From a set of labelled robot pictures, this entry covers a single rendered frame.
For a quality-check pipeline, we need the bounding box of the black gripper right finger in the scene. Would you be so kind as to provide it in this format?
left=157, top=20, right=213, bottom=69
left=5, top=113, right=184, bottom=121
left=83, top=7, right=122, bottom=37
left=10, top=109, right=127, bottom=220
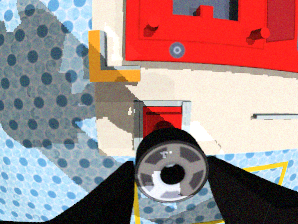
left=208, top=156, right=298, bottom=224

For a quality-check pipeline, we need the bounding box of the yellow rectangular outline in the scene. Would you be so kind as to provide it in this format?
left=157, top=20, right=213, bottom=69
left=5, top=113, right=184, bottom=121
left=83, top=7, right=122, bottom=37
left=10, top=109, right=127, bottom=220
left=133, top=161, right=289, bottom=224

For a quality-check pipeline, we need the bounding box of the black and grey wheel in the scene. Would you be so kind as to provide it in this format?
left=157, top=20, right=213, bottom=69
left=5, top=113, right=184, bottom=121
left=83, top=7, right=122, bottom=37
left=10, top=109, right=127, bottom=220
left=133, top=128, right=210, bottom=204

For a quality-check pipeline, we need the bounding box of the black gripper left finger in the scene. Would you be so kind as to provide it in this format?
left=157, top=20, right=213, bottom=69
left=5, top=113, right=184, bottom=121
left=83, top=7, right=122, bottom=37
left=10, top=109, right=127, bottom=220
left=0, top=161, right=136, bottom=224

